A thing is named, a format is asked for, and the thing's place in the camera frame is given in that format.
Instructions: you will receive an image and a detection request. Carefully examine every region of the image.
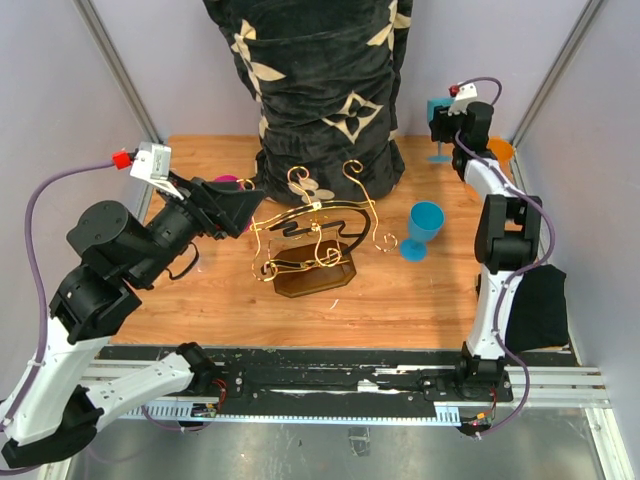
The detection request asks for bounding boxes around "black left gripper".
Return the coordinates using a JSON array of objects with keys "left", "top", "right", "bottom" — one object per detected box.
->
[{"left": 133, "top": 169, "right": 268, "bottom": 285}]

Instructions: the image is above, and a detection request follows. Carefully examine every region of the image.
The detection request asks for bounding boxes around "magenta wine glass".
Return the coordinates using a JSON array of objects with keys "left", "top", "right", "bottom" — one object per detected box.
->
[{"left": 213, "top": 174, "right": 254, "bottom": 234}]

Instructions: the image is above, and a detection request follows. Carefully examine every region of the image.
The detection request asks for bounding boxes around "blue wine glass front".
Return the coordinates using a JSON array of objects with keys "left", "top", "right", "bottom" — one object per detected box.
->
[{"left": 427, "top": 97, "right": 453, "bottom": 163}]

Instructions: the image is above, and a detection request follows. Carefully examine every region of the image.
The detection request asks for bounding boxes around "blue wine glass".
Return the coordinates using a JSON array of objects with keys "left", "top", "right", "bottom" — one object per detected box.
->
[
  {"left": 400, "top": 201, "right": 445, "bottom": 262},
  {"left": 427, "top": 97, "right": 453, "bottom": 163}
]

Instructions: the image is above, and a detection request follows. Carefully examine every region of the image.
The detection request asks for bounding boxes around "orange wine glass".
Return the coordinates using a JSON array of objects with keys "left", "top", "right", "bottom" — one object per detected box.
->
[{"left": 487, "top": 137, "right": 514, "bottom": 169}]

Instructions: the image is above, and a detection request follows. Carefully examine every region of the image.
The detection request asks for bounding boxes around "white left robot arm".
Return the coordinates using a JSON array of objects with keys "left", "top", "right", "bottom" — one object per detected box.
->
[{"left": 1, "top": 177, "right": 264, "bottom": 472}]

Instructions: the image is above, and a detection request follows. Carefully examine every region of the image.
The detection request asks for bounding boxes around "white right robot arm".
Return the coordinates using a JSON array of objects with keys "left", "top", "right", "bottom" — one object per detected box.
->
[{"left": 428, "top": 99, "right": 541, "bottom": 400}]

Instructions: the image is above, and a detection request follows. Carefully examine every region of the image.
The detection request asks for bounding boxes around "black floral plush blanket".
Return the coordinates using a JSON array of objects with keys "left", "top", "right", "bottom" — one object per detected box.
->
[{"left": 205, "top": 0, "right": 413, "bottom": 206}]

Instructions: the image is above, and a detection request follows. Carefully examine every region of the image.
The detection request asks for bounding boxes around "black cloth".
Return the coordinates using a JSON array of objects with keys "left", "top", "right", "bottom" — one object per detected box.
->
[{"left": 505, "top": 265, "right": 569, "bottom": 354}]

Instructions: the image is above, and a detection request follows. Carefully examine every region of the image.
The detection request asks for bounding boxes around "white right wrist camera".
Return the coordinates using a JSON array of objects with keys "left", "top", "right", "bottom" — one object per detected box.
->
[{"left": 448, "top": 82, "right": 478, "bottom": 116}]

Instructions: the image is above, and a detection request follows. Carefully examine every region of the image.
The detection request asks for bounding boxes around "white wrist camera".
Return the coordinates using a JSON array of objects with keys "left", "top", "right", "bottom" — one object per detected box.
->
[
  {"left": 111, "top": 142, "right": 184, "bottom": 200},
  {"left": 448, "top": 82, "right": 478, "bottom": 116}
]

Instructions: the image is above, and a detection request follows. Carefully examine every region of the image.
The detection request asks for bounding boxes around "gold wire wine glass rack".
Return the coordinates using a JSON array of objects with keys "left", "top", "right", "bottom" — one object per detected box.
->
[{"left": 247, "top": 159, "right": 399, "bottom": 298}]

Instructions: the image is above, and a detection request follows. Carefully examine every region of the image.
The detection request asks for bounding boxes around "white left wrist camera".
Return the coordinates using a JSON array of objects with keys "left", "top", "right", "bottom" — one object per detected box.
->
[{"left": 111, "top": 142, "right": 184, "bottom": 200}]

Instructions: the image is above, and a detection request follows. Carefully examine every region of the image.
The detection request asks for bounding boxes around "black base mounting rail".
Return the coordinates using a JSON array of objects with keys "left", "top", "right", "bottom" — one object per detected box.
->
[{"left": 85, "top": 344, "right": 513, "bottom": 423}]

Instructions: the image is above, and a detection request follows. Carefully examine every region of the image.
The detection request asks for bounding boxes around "aluminium frame post right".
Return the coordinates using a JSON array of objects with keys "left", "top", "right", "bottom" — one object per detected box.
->
[{"left": 507, "top": 0, "right": 609, "bottom": 149}]

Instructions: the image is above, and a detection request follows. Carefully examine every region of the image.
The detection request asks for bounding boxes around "aluminium frame post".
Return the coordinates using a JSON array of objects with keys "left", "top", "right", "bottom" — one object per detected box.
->
[
  {"left": 507, "top": 0, "right": 609, "bottom": 149},
  {"left": 73, "top": 0, "right": 164, "bottom": 144}
]

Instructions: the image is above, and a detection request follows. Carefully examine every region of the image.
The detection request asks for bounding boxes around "aluminium frame post left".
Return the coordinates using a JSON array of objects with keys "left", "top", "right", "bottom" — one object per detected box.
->
[{"left": 73, "top": 0, "right": 164, "bottom": 144}]

